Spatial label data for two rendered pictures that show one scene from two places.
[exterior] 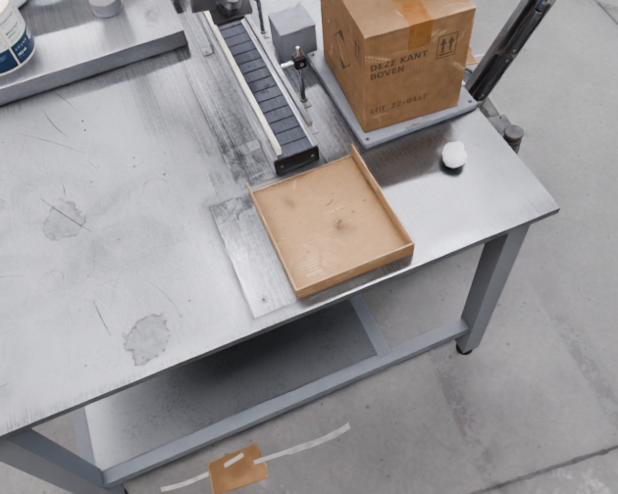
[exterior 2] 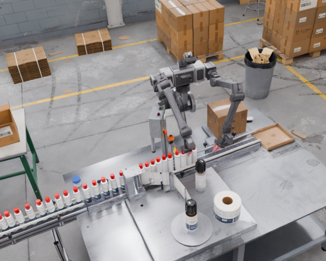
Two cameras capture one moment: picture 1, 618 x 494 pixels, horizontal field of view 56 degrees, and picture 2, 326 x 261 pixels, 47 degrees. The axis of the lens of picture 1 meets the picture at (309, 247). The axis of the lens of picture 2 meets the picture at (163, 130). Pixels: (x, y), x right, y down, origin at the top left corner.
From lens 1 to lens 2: 3.47 m
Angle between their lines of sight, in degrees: 61
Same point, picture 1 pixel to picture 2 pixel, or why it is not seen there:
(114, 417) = (308, 233)
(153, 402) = (299, 223)
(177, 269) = (293, 160)
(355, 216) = (269, 133)
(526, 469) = not seen: hidden behind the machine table
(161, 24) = (209, 172)
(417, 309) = not seen: hidden behind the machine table
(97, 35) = (216, 187)
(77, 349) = (320, 173)
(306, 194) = (265, 141)
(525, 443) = not seen: hidden behind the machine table
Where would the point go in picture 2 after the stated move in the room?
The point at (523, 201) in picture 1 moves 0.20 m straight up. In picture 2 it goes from (258, 111) to (260, 95)
